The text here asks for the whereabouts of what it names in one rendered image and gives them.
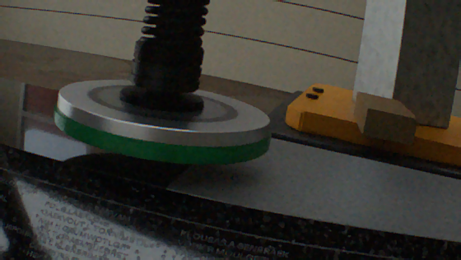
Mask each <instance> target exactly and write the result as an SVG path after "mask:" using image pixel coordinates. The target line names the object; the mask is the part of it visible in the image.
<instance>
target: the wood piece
mask: <svg viewBox="0 0 461 260"><path fill-rule="evenodd" d="M354 117H355V120H356V123H357V125H358V127H359V129H360V130H361V133H362V135H363V136H365V137H373V138H378V139H381V140H385V141H390V142H397V143H400V144H404V145H407V144H408V145H411V144H412V142H413V139H414V135H415V131H416V125H417V118H416V117H415V116H414V115H413V114H412V112H410V111H409V110H408V109H407V107H406V106H405V105H403V103H402V102H401V101H398V100H391V99H388V97H383V96H378V95H371V94H367V93H362V92H357V97H356V103H355V107H354Z"/></svg>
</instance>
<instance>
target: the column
mask: <svg viewBox="0 0 461 260"><path fill-rule="evenodd" d="M366 1H367V4H366V13H365V20H364V24H363V25H364V27H363V31H362V34H363V35H362V38H361V49H360V52H359V54H360V56H359V60H358V64H357V66H358V68H357V72H356V78H355V85H354V90H353V94H352V101H354V102H355V103H356V97H357V92H362V93H367V94H371V95H378V96H383V97H388V99H391V100H398V101H401V102H402V103H403V105H405V106H406V107H407V109H408V110H409V111H410V112H412V114H413V115H414V116H415V117H416V118H417V124H421V125H426V126H432V127H438V128H448V126H449V119H450V115H451V113H452V112H451V109H452V107H453V101H454V93H455V90H456V84H457V78H458V73H459V62H460V57H461V0H366Z"/></svg>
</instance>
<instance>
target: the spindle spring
mask: <svg viewBox="0 0 461 260"><path fill-rule="evenodd" d="M210 1H211V0H147V2H148V3H149V4H155V5H158V6H160V4H164V5H165V4H171V5H178V6H183V5H187V6H195V7H194V8H187V7H163V6H161V7H157V6H146V7H145V12H146V14H150V13H151V14H154V15H157V14H159V15H165V14H166V15H174V16H193V18H174V17H165V16H163V17H158V16H146V17H144V18H143V23H145V24H148V25H159V26H181V27H192V28H191V30H181V29H171V28H168V29H164V28H158V27H154V26H150V27H148V26H143V27H142V29H141V32H142V33H143V34H146V35H155V36H169V37H178V38H186V37H189V39H185V40H178V39H162V38H159V39H156V38H150V37H146V36H142V37H141V38H140V39H139V40H140V41H142V42H145V43H149V44H154V45H156V44H159V45H163V46H169V47H174V48H197V47H200V46H202V45H203V40H202V38H201V37H200V36H203V35H204V29H203V28H202V26H203V25H205V24H206V22H207V21H206V19H205V18H204V17H202V16H206V15H207V14H208V8H206V7H203V6H207V5H209V4H210Z"/></svg>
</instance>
